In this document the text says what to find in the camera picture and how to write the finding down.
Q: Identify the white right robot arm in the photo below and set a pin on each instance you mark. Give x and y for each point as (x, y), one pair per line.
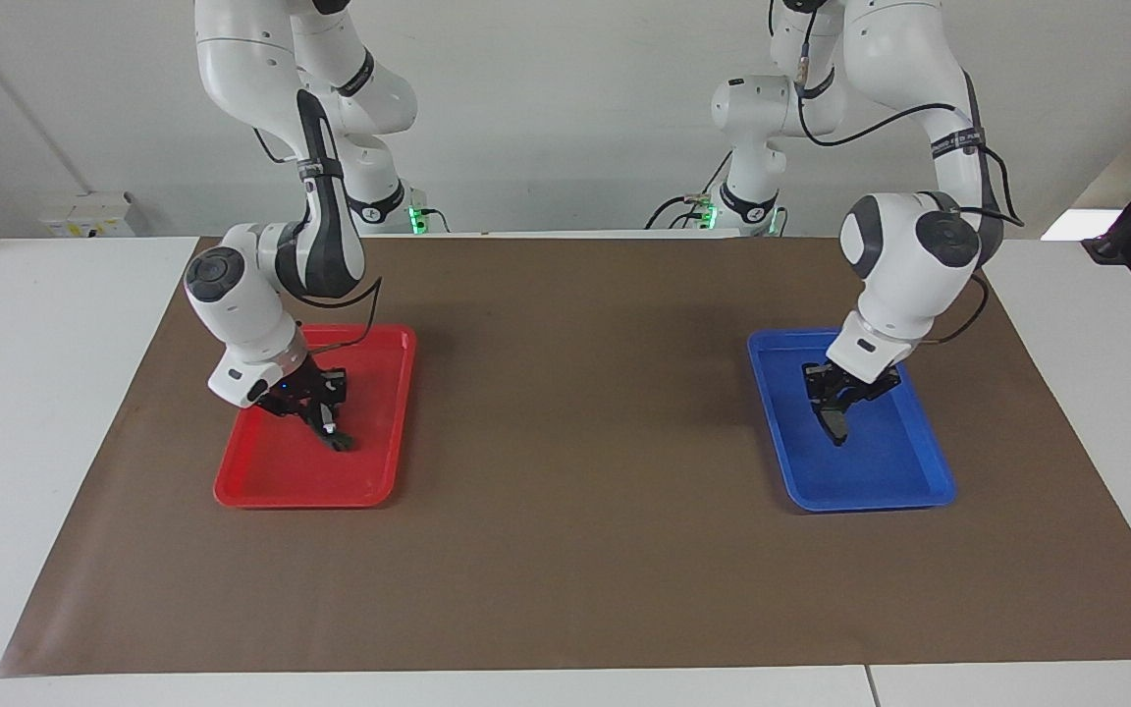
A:
(242, 314)

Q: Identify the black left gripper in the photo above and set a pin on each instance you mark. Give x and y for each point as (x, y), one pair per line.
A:
(840, 391)

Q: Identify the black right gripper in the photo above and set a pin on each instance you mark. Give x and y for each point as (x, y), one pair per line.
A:
(310, 391)

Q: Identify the blue plastic tray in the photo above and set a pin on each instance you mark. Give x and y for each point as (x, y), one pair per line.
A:
(889, 471)

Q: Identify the red plastic tray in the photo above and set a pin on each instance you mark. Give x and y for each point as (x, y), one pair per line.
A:
(271, 471)

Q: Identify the brown table mat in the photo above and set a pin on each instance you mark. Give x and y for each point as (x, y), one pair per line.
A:
(565, 570)

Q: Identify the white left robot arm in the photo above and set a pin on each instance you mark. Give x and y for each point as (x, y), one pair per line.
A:
(904, 275)

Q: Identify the white power strip box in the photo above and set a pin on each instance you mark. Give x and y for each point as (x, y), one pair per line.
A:
(84, 214)

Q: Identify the small dark brake pad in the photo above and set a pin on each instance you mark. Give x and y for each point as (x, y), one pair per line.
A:
(837, 434)

